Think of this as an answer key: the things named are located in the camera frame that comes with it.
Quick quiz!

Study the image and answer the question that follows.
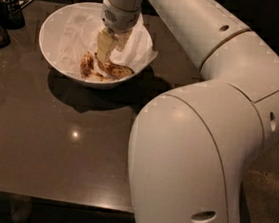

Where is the spotted banana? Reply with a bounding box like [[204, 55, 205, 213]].
[[80, 51, 103, 81], [94, 55, 134, 79]]

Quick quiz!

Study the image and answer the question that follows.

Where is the black wire utensil holder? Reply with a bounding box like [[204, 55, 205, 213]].
[[0, 0, 26, 30]]

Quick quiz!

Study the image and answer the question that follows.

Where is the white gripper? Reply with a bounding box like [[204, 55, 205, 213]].
[[96, 0, 141, 63]]

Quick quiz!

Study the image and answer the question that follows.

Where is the white bowl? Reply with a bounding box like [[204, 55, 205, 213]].
[[39, 2, 143, 89]]

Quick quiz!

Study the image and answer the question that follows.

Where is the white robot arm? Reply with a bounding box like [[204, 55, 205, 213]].
[[103, 0, 279, 223]]

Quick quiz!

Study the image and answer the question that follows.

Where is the white paper liner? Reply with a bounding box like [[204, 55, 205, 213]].
[[56, 7, 157, 83]]

